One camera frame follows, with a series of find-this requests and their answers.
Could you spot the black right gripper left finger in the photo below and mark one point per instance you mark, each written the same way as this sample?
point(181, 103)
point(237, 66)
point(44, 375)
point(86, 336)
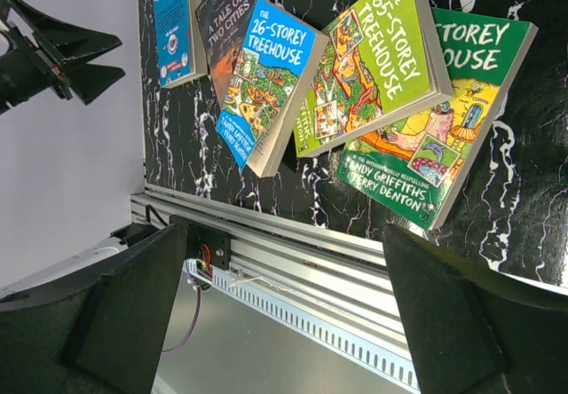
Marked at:
point(99, 329)

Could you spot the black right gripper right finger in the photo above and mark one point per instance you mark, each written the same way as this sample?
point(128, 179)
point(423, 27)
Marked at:
point(470, 329)

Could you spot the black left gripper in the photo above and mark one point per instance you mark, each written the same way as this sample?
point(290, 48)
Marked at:
point(37, 45)

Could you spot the blue back-cover book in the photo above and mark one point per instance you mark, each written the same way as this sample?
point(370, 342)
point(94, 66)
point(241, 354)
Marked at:
point(180, 49)

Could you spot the green 104-Storey Treehouse book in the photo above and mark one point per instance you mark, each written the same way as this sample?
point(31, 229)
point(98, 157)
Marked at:
point(416, 166)

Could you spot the blue 26-Storey Treehouse book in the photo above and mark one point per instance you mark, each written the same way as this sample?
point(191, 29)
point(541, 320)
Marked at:
point(278, 60)

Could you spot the lime 65-Storey Treehouse book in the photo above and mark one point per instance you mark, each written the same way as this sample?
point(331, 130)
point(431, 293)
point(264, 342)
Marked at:
point(384, 62)

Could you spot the left controller board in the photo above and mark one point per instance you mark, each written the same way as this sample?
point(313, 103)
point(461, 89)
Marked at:
point(205, 273)

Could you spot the dark Tale of Two Cities book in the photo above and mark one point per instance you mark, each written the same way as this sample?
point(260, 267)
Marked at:
point(223, 25)

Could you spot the slotted cable duct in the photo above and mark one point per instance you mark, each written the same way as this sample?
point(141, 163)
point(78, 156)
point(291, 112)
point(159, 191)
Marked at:
point(378, 351)

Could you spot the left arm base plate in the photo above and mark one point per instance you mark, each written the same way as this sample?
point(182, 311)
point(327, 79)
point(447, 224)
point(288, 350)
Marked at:
point(205, 243)

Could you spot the aluminium frame rail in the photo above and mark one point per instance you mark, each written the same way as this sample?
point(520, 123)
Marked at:
point(340, 275)

